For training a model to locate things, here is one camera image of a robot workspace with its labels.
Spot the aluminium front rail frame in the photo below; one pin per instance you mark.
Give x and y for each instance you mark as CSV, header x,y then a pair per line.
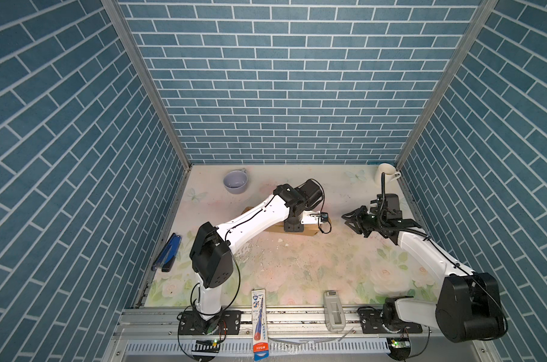
x,y
294,334

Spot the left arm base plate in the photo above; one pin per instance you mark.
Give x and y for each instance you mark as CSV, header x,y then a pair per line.
x,y
193,324

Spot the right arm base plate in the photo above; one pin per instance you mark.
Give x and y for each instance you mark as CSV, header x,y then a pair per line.
x,y
375,321

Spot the grey white remote device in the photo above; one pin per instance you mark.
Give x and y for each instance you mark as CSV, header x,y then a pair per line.
x,y
334,312

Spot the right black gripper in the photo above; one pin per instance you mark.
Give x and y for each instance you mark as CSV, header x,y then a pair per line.
x,y
356,217

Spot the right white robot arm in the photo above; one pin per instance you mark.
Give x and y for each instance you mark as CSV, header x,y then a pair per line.
x,y
468,306

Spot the brown cardboard box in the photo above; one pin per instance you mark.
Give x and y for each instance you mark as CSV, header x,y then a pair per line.
x,y
278,225

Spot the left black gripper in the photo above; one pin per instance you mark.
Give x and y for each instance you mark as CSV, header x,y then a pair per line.
x,y
293,228

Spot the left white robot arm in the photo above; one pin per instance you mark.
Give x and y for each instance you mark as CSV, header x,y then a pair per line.
x,y
214,247

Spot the blue stapler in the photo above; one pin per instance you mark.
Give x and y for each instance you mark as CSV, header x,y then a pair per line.
x,y
166,258

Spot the white ceramic mug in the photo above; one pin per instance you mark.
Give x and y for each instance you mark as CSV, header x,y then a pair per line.
x,y
389,172

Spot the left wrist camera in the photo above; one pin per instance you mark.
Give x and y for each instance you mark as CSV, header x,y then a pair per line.
x,y
314,218

